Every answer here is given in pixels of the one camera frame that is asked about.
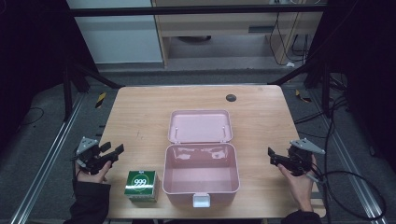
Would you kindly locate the white cabinet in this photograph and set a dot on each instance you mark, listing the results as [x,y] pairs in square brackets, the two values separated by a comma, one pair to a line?
[118,37]

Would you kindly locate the black metal frame bar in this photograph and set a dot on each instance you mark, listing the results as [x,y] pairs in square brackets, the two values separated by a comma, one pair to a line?
[186,10]

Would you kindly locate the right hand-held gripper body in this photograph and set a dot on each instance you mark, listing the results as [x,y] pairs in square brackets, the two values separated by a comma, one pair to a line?
[299,160]

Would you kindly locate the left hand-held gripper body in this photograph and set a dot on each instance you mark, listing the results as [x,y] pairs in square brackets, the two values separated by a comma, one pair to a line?
[90,160]

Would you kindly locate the black metal frame strut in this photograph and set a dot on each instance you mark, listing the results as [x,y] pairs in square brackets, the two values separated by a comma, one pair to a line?
[325,90]
[67,96]

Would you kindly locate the person's left hand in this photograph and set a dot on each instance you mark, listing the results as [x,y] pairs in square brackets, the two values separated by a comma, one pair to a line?
[93,178]

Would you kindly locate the round black desk grommet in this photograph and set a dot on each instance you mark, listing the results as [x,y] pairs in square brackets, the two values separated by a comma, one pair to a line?
[231,98]

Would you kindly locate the green and white carton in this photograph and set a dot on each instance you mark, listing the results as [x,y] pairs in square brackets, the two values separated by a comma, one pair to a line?
[140,186]

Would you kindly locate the aluminium floor rail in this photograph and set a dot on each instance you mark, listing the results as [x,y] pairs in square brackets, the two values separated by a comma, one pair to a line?
[46,161]
[345,161]

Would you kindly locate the person's right hand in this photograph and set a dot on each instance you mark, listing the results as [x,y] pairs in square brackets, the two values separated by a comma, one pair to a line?
[300,188]

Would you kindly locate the yellow black striped tape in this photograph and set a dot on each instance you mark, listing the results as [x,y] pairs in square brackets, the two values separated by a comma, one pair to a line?
[100,100]
[302,97]

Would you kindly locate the open pink storage box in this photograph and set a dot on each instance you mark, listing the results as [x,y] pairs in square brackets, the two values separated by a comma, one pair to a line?
[200,174]

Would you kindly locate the black curtain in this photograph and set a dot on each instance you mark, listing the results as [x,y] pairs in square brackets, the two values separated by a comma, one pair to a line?
[31,62]
[364,71]

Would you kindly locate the light wooden desk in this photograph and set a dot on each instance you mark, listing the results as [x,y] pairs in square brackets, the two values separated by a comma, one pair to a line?
[218,23]

